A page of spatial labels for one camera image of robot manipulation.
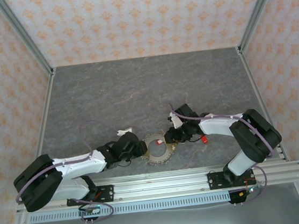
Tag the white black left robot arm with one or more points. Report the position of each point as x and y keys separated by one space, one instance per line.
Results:
x=80 y=164

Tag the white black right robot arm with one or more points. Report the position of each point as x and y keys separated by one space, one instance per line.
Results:
x=216 y=126

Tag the left controller circuit board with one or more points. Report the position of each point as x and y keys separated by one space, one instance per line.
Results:
x=89 y=211

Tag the controller circuit board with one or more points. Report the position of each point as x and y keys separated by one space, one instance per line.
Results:
x=89 y=211
x=238 y=195

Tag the right controller circuit board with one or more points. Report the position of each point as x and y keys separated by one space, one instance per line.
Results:
x=238 y=195

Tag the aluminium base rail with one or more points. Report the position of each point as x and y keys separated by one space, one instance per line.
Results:
x=160 y=183

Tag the aluminium right side rail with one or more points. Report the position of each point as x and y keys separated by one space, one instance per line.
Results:
x=257 y=91

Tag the aluminium left side rail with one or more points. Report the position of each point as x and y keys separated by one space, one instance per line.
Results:
x=44 y=115

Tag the aluminium right frame post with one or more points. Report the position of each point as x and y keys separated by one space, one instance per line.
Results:
x=256 y=13

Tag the aluminium frame post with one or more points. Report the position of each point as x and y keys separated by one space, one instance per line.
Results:
x=27 y=39
x=256 y=13

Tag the aluminium left frame post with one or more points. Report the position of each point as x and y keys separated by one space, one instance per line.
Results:
x=27 y=39

